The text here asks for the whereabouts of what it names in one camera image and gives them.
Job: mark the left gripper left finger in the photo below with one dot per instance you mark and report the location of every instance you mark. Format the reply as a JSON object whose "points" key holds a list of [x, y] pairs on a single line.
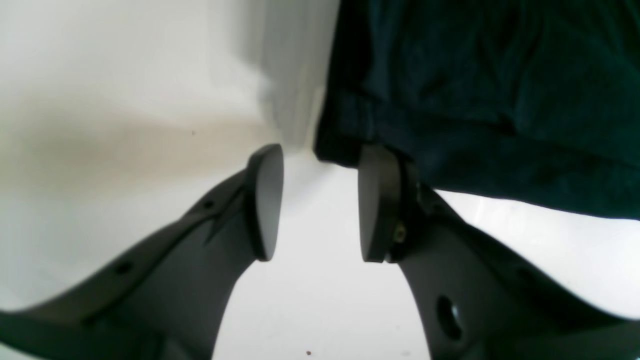
{"points": [[164, 298]]}

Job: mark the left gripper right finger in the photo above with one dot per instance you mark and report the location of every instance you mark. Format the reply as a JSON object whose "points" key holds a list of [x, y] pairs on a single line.
{"points": [[477, 299]]}

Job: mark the black T-shirt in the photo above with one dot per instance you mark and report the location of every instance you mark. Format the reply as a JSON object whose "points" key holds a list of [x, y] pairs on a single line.
{"points": [[535, 101]]}

